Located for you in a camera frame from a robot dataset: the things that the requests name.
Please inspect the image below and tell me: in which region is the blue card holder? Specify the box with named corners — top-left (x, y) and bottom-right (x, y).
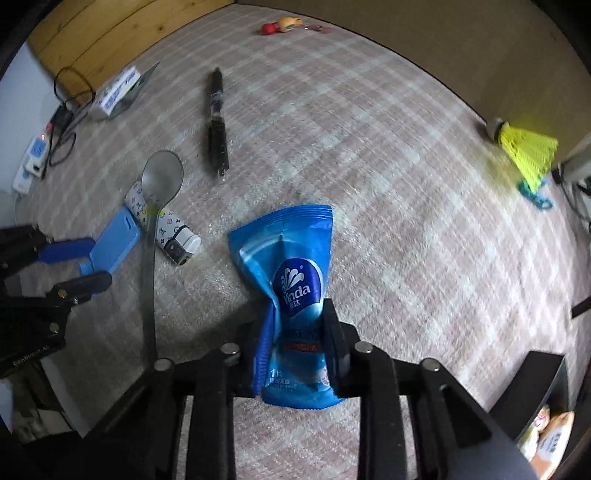
top-left (79, 206), bottom-right (140, 276)

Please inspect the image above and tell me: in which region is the white patterned lighter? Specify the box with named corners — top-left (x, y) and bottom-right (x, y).
top-left (124, 180), bottom-right (201, 266)

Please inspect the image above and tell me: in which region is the grey metal spoon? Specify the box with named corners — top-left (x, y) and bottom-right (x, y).
top-left (140, 150), bottom-right (183, 365)

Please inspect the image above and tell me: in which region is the blue Vinda tissue packet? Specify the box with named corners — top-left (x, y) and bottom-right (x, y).
top-left (228, 204), bottom-right (342, 410)

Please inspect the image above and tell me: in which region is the yellow shuttlecock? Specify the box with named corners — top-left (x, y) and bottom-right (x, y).
top-left (486, 118), bottom-right (559, 193)

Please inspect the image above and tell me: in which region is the orange white tissue pack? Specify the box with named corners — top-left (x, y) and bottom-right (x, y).
top-left (531, 411), bottom-right (575, 480)

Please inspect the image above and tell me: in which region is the white power strip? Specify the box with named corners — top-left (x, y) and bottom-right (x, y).
top-left (12, 132), bottom-right (49, 195)

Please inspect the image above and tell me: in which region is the beige checkered tablecloth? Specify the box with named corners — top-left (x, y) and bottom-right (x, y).
top-left (13, 3), bottom-right (591, 480)

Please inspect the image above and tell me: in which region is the white blue small box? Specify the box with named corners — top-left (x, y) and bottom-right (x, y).
top-left (89, 62), bottom-right (159, 121)

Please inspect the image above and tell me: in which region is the black pen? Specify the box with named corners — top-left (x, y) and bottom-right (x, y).
top-left (207, 68), bottom-right (229, 179)

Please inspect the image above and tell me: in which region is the black storage box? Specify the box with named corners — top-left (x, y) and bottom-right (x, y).
top-left (490, 351), bottom-right (569, 441)

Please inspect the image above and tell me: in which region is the pine wood side panel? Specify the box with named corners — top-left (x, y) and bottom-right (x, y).
top-left (28, 0), bottom-right (231, 93)

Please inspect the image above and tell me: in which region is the blue plastic clip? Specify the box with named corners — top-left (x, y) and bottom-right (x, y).
top-left (517, 180), bottom-right (554, 211)

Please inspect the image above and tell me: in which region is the black power cable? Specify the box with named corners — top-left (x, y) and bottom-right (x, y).
top-left (43, 66), bottom-right (98, 168)

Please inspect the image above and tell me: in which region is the red orange toy keychain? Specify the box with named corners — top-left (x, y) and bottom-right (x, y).
top-left (259, 17), bottom-right (332, 36)

